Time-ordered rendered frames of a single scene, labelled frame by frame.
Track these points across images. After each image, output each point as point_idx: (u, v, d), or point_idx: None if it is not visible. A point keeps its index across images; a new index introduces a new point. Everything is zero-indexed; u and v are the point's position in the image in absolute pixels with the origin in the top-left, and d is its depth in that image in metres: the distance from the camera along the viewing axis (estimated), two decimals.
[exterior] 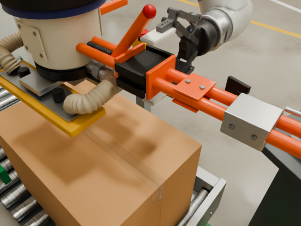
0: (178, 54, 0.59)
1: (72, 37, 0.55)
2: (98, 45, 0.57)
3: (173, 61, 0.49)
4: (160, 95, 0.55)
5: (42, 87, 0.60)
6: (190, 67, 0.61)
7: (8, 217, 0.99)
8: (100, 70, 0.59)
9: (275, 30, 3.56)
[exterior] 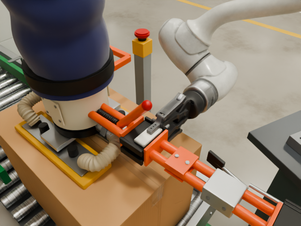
0: None
1: (85, 108, 0.68)
2: (106, 112, 0.69)
3: (166, 134, 0.62)
4: None
5: (59, 144, 0.73)
6: (180, 128, 0.73)
7: (8, 217, 0.99)
8: (107, 131, 0.71)
9: (275, 30, 3.56)
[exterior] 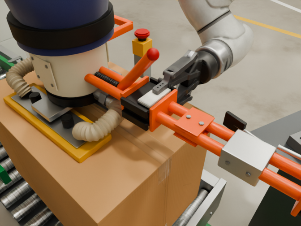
0: None
1: (81, 69, 0.59)
2: (105, 75, 0.61)
3: (175, 95, 0.53)
4: None
5: (52, 113, 0.64)
6: (190, 94, 0.64)
7: (8, 217, 0.99)
8: (106, 98, 0.62)
9: (275, 30, 3.56)
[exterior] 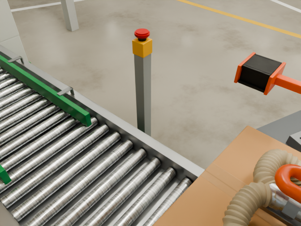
0: None
1: None
2: None
3: None
4: None
5: None
6: None
7: (8, 217, 0.99)
8: None
9: (275, 30, 3.56)
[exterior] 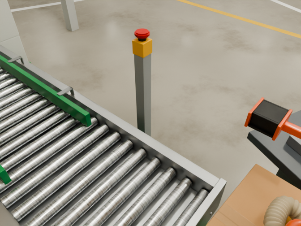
0: None
1: None
2: None
3: None
4: None
5: None
6: None
7: (8, 217, 0.99)
8: None
9: (275, 30, 3.56)
